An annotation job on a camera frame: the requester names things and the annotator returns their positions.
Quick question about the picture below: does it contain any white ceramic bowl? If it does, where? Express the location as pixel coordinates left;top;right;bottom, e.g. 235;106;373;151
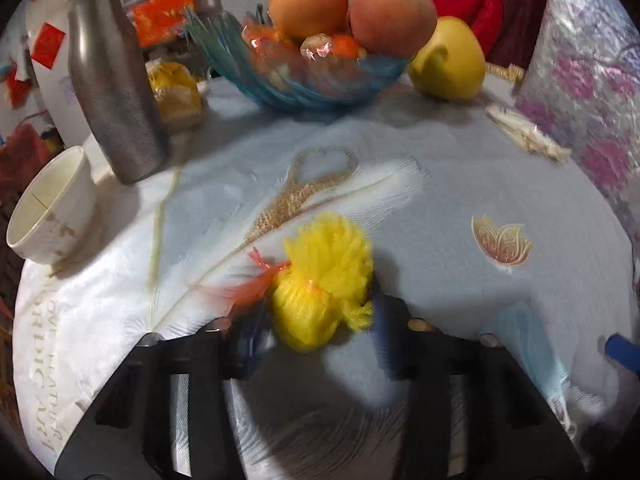
6;146;96;264

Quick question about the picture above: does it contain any floral pillow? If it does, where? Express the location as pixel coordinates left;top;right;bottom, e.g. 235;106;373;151
514;0;640;271

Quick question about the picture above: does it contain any silver metal bottle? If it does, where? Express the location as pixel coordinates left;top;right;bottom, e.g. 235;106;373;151
68;0;170;184

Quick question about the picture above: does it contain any light blue face mask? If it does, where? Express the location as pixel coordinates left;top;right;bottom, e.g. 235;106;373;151
478;302;576;439

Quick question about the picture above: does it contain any white bed sheet tablecloth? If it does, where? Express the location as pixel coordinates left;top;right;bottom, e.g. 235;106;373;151
8;81;639;479

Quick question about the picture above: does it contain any red cushion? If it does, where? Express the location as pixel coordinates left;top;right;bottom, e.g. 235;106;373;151
432;0;503;58

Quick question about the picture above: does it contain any right peach in bowl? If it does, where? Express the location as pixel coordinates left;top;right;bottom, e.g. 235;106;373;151
349;0;438;58

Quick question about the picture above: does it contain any peach in bowl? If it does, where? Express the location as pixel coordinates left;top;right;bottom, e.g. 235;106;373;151
268;0;349;41
349;0;438;58

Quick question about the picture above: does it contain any left peach in bowl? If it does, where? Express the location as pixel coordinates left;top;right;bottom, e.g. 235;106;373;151
268;0;349;41

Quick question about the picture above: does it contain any yellow pomelo fruit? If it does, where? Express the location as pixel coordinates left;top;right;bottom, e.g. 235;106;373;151
407;16;486;101

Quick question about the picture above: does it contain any yellow plastic bag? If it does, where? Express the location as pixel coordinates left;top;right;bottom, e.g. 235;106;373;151
145;60;203;133

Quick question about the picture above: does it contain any blue glass fruit bowl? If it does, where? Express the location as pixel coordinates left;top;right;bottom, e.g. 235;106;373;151
184;10;409;113

